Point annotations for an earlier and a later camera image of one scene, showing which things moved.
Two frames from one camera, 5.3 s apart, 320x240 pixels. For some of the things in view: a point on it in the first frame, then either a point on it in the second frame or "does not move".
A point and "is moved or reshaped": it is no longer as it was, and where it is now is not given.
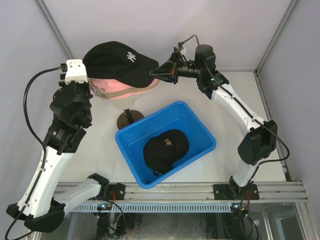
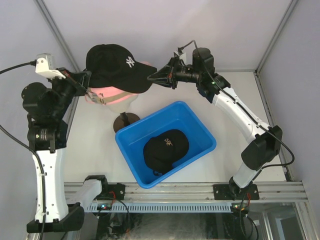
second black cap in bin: (160, 152) does not move
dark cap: (116, 61) is moved or reshaped
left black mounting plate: (116, 191) does not move
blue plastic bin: (179, 116) does not move
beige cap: (102, 93) → (99, 98)
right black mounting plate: (222, 192) does not move
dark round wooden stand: (127, 117) is moved or reshaped
